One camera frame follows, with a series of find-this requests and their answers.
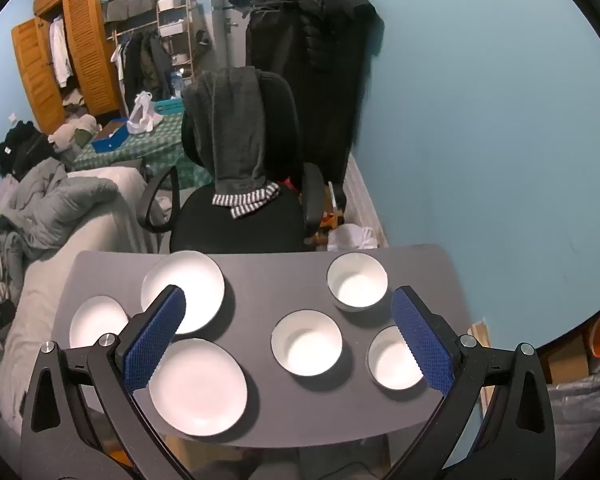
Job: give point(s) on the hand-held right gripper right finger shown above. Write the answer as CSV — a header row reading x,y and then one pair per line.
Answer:
x,y
422,340

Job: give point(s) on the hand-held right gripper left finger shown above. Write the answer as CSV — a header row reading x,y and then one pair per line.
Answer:
x,y
152,340

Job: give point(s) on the white bowl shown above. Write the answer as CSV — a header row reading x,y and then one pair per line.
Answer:
x,y
307,345
390,360
357,285

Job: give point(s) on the white plate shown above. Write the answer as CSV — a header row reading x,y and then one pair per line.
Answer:
x,y
200,390
95,320
190,280

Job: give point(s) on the wooden board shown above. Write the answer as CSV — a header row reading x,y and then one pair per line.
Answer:
x,y
480,332

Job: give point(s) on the knotted white plastic bag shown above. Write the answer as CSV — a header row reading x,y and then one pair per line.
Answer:
x,y
352,237

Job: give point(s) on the grey jacket on bed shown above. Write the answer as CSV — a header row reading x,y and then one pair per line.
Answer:
x,y
45,200

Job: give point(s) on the bed with white sheet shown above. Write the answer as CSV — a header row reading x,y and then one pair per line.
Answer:
x,y
95,225

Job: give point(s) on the cardboard box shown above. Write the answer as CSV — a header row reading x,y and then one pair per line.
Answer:
x,y
565,360

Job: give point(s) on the colourful shopping bag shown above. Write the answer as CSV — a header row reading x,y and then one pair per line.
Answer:
x,y
330,225

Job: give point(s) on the black office chair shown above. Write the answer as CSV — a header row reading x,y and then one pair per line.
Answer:
x,y
240,220

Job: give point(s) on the grey white striped cloth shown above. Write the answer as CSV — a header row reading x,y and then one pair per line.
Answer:
x,y
245,202

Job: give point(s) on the black bag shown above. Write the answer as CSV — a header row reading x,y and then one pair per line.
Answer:
x,y
20,147

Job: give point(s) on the grey plastic sheet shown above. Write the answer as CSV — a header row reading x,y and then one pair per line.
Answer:
x,y
580,410

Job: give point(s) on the green checked tablecloth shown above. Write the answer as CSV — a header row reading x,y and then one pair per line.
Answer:
x,y
150,140

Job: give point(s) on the pile of light clothes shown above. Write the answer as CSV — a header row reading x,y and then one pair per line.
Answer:
x,y
72,130

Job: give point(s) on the blue box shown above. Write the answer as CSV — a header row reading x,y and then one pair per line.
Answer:
x,y
111,141

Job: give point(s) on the grey hoodie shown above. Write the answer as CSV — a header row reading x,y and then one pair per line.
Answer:
x,y
230,125

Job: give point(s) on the white shirt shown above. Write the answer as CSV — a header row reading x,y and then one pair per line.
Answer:
x,y
60,50

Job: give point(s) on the black coats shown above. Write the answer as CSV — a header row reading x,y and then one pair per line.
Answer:
x,y
320,85

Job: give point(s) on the clothes rack with dark garments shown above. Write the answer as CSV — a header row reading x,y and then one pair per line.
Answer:
x,y
140,60

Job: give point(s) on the wooden wardrobe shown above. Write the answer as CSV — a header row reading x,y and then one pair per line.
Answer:
x,y
87,50

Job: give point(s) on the metal shelf with white bins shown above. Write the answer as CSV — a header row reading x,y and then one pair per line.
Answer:
x,y
170,25

